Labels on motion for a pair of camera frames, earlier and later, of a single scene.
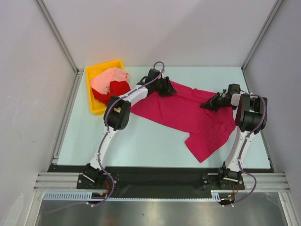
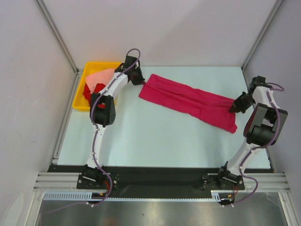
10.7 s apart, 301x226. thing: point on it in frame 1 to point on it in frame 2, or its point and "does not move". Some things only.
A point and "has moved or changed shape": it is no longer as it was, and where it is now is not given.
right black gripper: (211, 103) to (236, 107)
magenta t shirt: (208, 131) has moved or changed shape
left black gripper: (168, 89) to (141, 80)
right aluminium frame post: (276, 7) does not move
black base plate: (129, 178) does not move
